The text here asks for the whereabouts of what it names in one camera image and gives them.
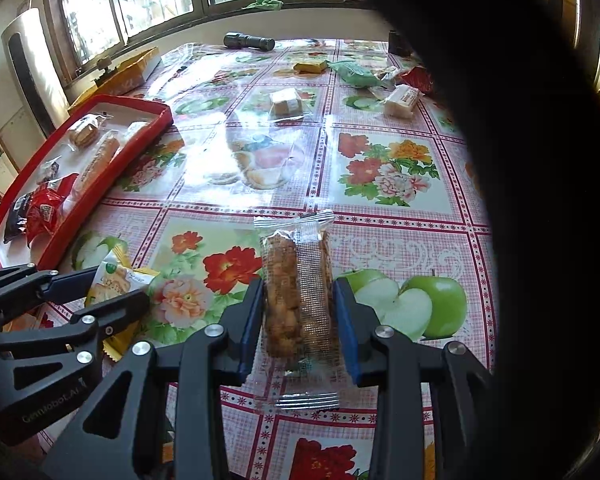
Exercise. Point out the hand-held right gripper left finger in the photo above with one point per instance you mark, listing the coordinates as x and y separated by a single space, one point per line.
252 325

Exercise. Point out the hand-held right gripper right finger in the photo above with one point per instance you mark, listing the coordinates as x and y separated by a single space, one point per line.
347 330

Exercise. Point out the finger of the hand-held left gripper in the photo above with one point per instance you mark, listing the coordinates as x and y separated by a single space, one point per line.
120 307
75 282

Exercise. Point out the yellow snack packet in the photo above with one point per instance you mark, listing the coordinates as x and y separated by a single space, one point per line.
115 280

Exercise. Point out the clear granola bar packet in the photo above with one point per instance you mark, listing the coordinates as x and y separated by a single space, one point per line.
297 285
387 76

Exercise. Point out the large red snack packet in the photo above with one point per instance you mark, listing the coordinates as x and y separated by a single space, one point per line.
47 207

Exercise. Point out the black snack packet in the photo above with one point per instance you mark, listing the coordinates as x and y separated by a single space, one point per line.
17 215

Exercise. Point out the clear packet dark green snack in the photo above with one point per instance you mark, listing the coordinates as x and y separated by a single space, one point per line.
50 167

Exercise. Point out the long white cracker roll packet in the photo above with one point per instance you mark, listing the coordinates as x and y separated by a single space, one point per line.
100 157

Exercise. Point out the brown bread clear packet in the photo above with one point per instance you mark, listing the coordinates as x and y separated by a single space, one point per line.
83 133

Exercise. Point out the white snack clear packet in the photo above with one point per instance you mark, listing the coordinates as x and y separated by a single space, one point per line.
135 130

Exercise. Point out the red tray white inside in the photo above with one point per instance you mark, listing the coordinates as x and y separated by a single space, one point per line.
122 112

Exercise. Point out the fruit and flower printed tablecloth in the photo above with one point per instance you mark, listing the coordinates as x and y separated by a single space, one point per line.
380 240

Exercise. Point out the white refrigerator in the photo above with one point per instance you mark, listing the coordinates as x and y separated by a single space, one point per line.
30 75

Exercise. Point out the yellow cardboard box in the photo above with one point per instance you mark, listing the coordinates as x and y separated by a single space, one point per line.
130 72

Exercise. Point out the white cake clear packet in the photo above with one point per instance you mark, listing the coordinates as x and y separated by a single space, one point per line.
286 102

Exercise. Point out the short white cracker roll packet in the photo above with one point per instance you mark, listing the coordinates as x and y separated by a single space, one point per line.
402 100

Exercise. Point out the small yellow cake packet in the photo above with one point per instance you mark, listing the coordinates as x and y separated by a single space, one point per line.
310 66

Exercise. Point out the black flashlight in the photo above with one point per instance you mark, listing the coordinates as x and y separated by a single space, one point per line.
247 41

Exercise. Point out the dark cylindrical jar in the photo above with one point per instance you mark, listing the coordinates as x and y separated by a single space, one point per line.
397 42

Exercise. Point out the green cloth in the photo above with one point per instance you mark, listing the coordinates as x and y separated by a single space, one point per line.
265 3

